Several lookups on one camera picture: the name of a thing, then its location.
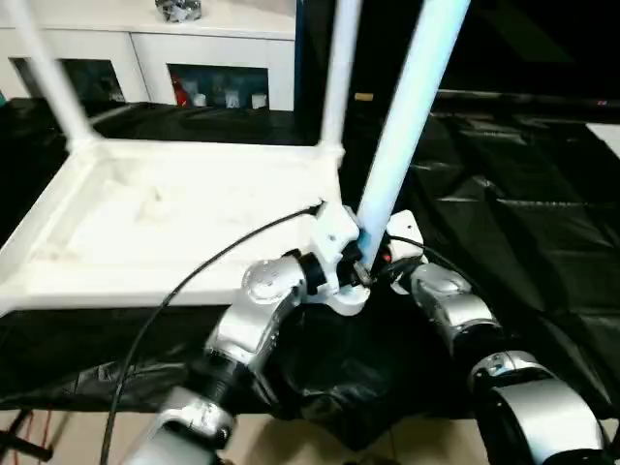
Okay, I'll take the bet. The white flat board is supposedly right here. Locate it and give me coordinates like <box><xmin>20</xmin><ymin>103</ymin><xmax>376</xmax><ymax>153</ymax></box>
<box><xmin>585</xmin><ymin>123</ymin><xmax>620</xmax><ymax>160</ymax></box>

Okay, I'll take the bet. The white cabinet with glass doors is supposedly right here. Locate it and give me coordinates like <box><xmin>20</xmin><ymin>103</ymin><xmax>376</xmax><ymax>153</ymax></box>
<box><xmin>0</xmin><ymin>0</ymin><xmax>297</xmax><ymax>111</ymax></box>

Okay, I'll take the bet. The black cabinet with yellow label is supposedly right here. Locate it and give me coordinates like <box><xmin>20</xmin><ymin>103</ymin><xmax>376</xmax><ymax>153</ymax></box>
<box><xmin>294</xmin><ymin>0</ymin><xmax>440</xmax><ymax>146</ymax></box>

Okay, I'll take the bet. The thin red wire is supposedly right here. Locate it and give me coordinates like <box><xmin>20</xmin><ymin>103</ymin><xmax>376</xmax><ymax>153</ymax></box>
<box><xmin>25</xmin><ymin>408</ymin><xmax>55</xmax><ymax>450</ymax></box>

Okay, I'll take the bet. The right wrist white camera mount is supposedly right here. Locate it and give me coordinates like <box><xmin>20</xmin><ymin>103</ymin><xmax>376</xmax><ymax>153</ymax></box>
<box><xmin>387</xmin><ymin>210</ymin><xmax>428</xmax><ymax>297</ymax></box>

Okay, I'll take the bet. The black work mat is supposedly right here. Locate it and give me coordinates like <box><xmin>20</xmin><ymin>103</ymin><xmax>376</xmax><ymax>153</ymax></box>
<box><xmin>0</xmin><ymin>96</ymin><xmax>620</xmax><ymax>450</ymax></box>

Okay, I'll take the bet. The white plastic table top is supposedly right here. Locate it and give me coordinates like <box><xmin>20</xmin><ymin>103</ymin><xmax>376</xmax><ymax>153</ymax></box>
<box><xmin>0</xmin><ymin>138</ymin><xmax>375</xmax><ymax>320</ymax></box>

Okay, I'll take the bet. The white plastic table leg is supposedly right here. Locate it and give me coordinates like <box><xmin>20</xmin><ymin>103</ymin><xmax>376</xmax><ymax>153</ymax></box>
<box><xmin>320</xmin><ymin>0</ymin><xmax>363</xmax><ymax>153</ymax></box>
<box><xmin>356</xmin><ymin>0</ymin><xmax>472</xmax><ymax>273</ymax></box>
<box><xmin>2</xmin><ymin>0</ymin><xmax>97</xmax><ymax>145</ymax></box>

